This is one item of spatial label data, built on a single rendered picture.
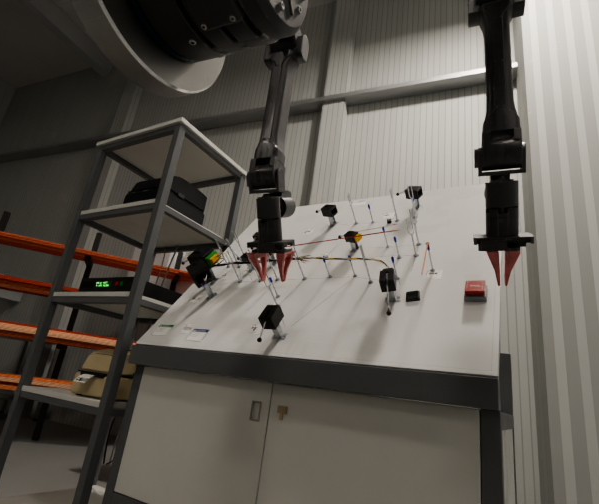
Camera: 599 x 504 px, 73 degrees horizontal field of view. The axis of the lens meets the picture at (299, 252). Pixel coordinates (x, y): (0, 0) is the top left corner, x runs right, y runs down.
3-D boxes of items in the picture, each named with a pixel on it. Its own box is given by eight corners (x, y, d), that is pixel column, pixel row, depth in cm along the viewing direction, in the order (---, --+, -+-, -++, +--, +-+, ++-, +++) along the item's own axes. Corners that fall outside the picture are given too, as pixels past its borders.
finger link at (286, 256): (272, 278, 103) (269, 242, 102) (297, 279, 100) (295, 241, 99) (258, 283, 97) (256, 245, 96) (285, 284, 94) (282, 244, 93)
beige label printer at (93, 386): (104, 401, 146) (119, 346, 152) (66, 393, 155) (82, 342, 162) (163, 403, 171) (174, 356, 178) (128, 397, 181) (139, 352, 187)
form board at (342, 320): (137, 347, 146) (134, 343, 145) (264, 213, 222) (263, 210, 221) (498, 382, 88) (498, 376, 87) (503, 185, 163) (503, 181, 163)
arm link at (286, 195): (245, 170, 96) (277, 167, 93) (268, 172, 107) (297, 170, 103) (248, 220, 97) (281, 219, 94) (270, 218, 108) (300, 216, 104)
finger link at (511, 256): (478, 281, 84) (477, 236, 83) (516, 281, 82) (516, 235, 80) (479, 289, 78) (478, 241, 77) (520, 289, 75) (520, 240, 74)
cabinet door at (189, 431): (249, 542, 103) (272, 382, 116) (113, 491, 130) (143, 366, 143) (253, 540, 105) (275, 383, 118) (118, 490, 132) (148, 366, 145)
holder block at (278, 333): (259, 357, 117) (247, 332, 112) (277, 328, 126) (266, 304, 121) (273, 359, 115) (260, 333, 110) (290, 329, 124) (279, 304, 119)
